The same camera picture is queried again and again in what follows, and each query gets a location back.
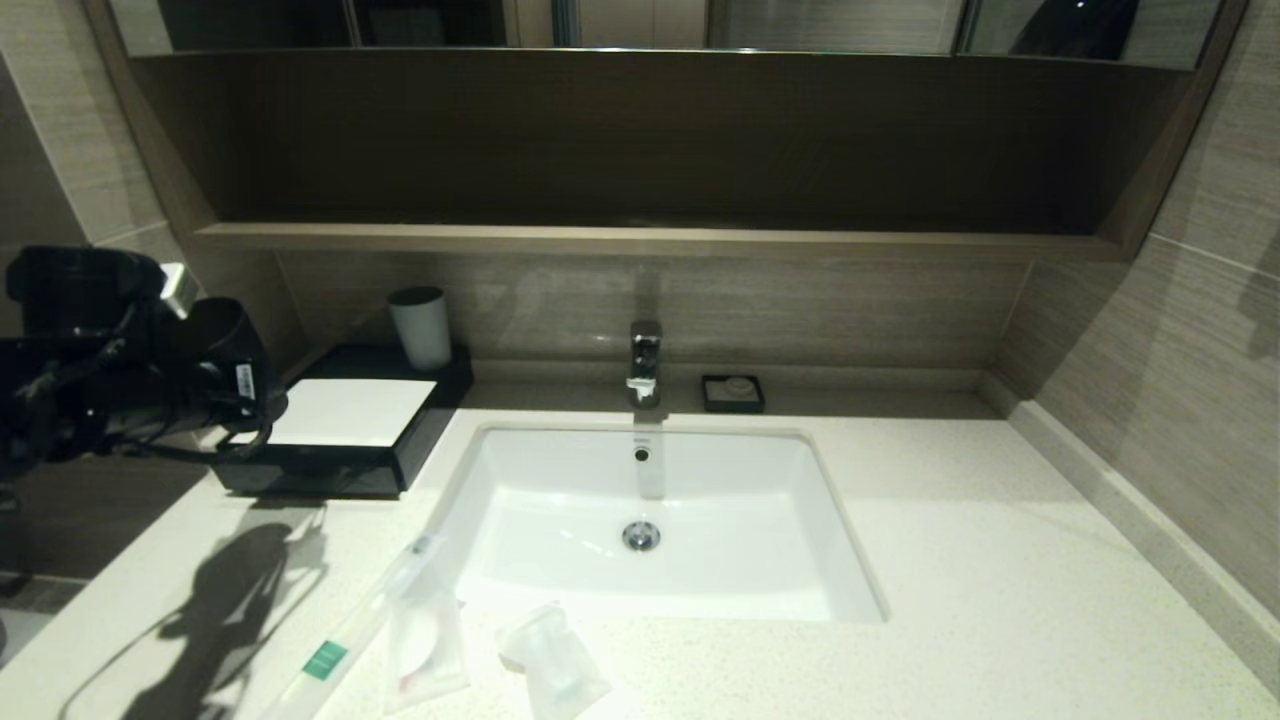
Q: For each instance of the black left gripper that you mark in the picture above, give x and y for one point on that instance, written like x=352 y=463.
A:
x=170 y=395

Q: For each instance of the black cup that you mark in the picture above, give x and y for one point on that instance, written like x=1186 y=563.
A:
x=225 y=325

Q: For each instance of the black drawer box white top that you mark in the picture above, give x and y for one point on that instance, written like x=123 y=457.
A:
x=370 y=470

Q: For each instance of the grey white cup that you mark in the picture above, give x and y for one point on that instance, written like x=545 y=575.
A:
x=425 y=335

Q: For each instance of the toothbrush packet green label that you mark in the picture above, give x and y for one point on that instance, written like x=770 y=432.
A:
x=325 y=660

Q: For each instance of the clear sachet cotton pads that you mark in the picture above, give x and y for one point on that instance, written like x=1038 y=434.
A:
x=425 y=640

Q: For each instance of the chrome faucet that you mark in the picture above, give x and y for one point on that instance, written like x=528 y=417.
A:
x=645 y=360

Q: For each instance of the crumpled clear plastic sachet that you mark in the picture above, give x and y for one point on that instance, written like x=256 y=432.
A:
x=555 y=665

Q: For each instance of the chrome sink drain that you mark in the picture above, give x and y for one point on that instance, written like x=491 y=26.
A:
x=641 y=536

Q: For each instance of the black soap dish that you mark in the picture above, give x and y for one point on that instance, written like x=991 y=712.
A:
x=712 y=405

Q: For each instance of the white sink basin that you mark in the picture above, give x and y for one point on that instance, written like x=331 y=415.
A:
x=700 y=540

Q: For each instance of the beige soap bar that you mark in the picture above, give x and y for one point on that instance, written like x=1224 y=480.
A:
x=738 y=386

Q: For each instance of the mirror cabinet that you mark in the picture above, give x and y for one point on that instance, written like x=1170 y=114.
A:
x=830 y=25

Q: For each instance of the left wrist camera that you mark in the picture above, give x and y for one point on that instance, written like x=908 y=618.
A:
x=80 y=290

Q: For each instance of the brown wooden wall shelf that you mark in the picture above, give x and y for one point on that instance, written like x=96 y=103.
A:
x=650 y=240

